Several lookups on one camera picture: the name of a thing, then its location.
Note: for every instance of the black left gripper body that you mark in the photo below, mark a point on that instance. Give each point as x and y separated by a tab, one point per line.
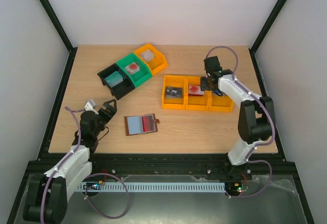
104	120

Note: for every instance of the teal card stack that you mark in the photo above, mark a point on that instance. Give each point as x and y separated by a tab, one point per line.
114	79

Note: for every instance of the black frame post left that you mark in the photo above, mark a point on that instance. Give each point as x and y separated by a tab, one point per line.
57	24

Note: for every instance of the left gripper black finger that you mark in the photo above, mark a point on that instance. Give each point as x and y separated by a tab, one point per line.
105	108
113	106

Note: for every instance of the black frame post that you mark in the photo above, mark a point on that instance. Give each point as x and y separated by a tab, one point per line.
267	25
57	24

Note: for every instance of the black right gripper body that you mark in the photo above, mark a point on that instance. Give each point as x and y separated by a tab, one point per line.
206	83

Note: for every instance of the red white card stack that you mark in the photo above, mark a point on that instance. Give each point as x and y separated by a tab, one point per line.
132	68

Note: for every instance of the grey VIP card stack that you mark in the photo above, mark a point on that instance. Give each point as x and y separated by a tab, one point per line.
173	92

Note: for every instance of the black frame post right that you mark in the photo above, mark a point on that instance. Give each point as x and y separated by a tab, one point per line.
267	25

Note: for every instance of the green bin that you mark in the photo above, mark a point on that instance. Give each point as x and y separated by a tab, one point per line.
140	77

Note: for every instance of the white slotted cable duct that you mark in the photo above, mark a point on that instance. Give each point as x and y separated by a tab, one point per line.
196	187

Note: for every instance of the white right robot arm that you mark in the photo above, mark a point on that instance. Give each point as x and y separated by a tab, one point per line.
256	122

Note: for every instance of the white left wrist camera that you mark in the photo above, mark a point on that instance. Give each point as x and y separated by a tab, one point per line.
90	105

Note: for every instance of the yellow bin far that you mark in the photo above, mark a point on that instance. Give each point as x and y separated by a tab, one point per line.
221	103

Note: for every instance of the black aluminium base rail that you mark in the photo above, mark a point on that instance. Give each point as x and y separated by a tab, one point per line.
167	163

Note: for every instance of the brown leather card holder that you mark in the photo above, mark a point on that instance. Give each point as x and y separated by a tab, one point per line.
134	126

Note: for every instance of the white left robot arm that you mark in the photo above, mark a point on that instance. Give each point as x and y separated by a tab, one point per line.
49	193

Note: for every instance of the yellow bin middle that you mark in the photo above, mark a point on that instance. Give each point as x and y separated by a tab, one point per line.
197	102

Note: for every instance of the yellow bin near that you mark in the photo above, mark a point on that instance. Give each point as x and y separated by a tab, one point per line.
174	81

